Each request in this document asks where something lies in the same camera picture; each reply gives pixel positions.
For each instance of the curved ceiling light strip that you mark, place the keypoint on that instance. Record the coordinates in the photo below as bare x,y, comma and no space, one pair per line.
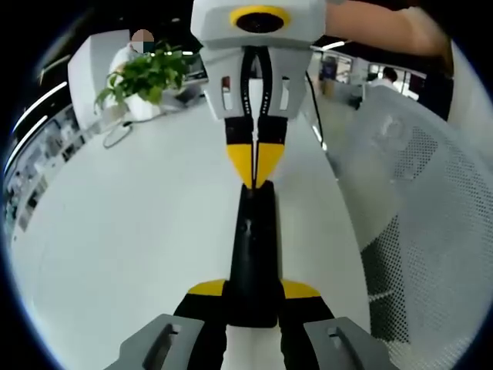
40,104
29,133

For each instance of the short ceiling light strip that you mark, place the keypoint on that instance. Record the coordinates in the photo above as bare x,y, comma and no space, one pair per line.
335,45

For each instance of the white mesh office chair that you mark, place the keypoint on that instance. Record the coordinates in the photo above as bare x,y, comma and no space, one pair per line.
443,192

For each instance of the background workstation desks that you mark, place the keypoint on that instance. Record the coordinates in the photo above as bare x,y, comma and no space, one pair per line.
339,77

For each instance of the black remote control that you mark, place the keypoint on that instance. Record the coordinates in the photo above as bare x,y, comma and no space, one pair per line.
252,250

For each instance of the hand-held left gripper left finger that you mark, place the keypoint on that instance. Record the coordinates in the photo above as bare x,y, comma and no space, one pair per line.
200,308

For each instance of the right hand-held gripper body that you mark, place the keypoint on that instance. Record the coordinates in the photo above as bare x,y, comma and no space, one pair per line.
208,23

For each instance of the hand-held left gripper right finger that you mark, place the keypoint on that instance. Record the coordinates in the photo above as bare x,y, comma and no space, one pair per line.
304,308

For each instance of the green leafy plant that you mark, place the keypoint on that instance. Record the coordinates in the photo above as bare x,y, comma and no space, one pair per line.
150,73

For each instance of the white lab counter row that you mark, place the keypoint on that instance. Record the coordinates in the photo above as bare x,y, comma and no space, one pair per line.
50,146

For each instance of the small grey device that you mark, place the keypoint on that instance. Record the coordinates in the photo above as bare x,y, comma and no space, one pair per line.
188,94

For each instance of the white pillar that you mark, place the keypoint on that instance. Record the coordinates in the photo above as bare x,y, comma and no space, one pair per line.
84,77

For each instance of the white plant pot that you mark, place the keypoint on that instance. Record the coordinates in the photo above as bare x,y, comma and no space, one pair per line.
142,108

